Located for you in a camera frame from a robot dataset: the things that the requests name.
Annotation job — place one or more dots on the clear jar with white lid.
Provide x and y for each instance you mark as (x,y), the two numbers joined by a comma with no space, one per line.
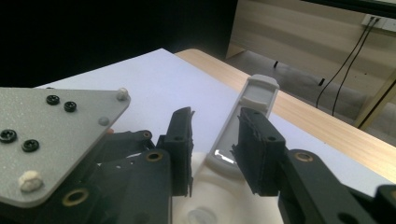
(218,193)

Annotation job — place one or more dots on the white wall outlet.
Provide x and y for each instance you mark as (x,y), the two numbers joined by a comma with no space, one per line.
(381,23)

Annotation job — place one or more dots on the white table board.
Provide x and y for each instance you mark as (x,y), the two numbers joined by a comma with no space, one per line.
(162,81)

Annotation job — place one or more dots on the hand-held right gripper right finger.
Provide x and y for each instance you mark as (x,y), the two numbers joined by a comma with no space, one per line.
(261,155)

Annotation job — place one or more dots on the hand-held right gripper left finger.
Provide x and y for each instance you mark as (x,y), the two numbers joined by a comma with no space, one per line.
(180,155)

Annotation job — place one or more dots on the light wooden post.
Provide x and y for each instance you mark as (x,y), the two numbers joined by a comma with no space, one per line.
(376,102)

